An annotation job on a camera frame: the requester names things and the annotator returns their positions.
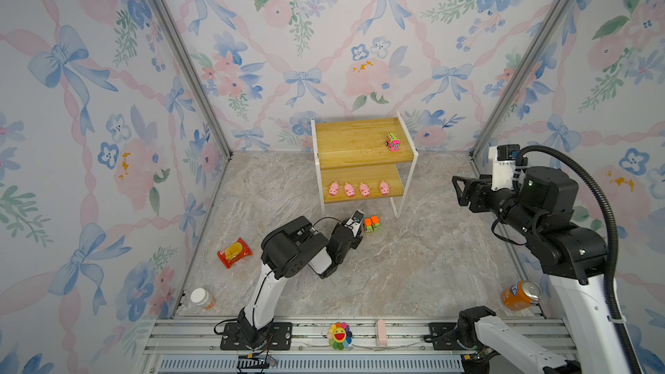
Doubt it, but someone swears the red snack packet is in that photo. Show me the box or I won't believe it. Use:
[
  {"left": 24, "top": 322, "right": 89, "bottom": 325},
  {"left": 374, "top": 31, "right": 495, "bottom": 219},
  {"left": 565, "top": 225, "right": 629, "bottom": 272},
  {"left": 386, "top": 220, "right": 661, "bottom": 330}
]
[{"left": 218, "top": 237, "right": 253, "bottom": 269}]

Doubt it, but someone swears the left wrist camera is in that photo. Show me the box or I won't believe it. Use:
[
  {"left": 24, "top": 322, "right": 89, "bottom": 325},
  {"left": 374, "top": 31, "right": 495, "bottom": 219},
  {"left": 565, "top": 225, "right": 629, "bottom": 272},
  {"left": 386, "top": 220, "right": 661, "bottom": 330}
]
[{"left": 346, "top": 211, "right": 365, "bottom": 237}]

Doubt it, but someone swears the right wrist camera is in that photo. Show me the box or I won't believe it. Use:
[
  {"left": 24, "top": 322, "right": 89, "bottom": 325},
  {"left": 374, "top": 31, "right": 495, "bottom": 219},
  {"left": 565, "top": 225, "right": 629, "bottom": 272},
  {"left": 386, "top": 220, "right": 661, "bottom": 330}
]
[{"left": 488, "top": 144, "right": 521, "bottom": 190}]

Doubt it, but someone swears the orange drink can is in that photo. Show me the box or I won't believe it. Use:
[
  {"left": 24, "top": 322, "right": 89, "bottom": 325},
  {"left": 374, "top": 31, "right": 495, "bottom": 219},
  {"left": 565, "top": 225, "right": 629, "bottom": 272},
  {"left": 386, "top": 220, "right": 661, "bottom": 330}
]
[{"left": 502, "top": 280, "right": 541, "bottom": 311}]

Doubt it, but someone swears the white cap pill bottle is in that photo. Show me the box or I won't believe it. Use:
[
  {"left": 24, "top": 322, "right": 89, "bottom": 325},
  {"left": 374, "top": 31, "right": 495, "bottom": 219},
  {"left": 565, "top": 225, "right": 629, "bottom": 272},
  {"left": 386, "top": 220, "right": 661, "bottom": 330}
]
[{"left": 190, "top": 287, "right": 216, "bottom": 309}]

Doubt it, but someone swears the colourful smiling flower plush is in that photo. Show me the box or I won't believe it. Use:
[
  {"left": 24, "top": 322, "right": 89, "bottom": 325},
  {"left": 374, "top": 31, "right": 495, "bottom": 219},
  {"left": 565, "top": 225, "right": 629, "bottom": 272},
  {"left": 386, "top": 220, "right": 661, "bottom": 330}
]
[{"left": 327, "top": 322, "right": 353, "bottom": 351}]

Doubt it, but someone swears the wooden two-tier shelf white frame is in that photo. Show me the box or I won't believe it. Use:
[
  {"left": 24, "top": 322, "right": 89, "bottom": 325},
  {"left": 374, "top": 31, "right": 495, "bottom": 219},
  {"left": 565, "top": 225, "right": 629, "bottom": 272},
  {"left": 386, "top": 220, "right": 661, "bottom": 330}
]
[{"left": 310, "top": 113, "right": 419, "bottom": 218}]

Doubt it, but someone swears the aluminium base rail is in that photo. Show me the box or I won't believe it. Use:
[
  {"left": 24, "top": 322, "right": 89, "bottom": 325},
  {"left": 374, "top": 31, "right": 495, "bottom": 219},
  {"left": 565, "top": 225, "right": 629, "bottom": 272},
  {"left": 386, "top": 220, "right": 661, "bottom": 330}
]
[{"left": 136, "top": 316, "right": 585, "bottom": 374}]

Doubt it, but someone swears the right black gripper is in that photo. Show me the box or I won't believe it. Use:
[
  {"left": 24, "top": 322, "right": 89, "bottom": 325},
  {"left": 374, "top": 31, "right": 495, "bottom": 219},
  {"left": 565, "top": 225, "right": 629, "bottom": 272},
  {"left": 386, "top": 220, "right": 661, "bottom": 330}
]
[{"left": 453, "top": 171, "right": 540, "bottom": 243}]

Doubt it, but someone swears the pink eraser block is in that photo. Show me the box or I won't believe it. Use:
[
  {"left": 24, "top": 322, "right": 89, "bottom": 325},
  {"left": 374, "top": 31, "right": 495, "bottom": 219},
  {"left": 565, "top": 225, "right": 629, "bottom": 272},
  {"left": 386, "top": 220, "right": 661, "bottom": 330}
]
[{"left": 376, "top": 319, "right": 387, "bottom": 347}]

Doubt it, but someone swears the pink truck green top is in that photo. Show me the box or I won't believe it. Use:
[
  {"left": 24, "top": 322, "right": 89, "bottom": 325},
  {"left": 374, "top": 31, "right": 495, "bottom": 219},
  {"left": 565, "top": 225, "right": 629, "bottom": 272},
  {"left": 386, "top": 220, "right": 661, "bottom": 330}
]
[{"left": 385, "top": 133, "right": 400, "bottom": 152}]

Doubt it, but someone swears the green truck orange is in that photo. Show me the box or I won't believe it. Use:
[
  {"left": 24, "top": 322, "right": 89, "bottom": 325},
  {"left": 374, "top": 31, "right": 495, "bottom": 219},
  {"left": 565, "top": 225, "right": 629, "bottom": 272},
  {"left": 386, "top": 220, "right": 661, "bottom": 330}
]
[
  {"left": 371, "top": 216, "right": 381, "bottom": 231},
  {"left": 364, "top": 218, "right": 374, "bottom": 234}
]

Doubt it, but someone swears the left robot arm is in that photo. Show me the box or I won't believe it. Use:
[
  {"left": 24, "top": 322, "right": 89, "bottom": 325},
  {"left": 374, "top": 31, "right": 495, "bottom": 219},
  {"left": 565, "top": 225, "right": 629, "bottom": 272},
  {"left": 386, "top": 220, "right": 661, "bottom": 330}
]
[{"left": 237, "top": 211, "right": 365, "bottom": 342}]

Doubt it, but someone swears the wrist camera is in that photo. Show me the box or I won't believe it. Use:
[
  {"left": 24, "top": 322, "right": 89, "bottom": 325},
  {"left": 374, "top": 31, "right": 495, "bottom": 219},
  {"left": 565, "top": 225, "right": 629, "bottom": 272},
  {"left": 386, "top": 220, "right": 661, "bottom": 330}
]
[
  {"left": 488, "top": 144, "right": 521, "bottom": 190},
  {"left": 346, "top": 211, "right": 365, "bottom": 237}
]

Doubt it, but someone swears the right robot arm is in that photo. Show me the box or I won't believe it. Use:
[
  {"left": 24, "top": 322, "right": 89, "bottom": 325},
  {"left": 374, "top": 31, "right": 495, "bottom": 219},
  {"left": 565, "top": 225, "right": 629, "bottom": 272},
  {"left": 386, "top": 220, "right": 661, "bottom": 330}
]
[{"left": 452, "top": 157, "right": 642, "bottom": 373}]

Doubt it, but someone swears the pink pig toy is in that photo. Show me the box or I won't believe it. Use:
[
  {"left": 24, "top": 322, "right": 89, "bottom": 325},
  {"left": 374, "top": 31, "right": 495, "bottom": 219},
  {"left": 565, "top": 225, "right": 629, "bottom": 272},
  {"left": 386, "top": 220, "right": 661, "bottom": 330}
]
[
  {"left": 344, "top": 183, "right": 356, "bottom": 197},
  {"left": 358, "top": 183, "right": 371, "bottom": 197},
  {"left": 379, "top": 181, "right": 391, "bottom": 197},
  {"left": 328, "top": 181, "right": 339, "bottom": 197}
]

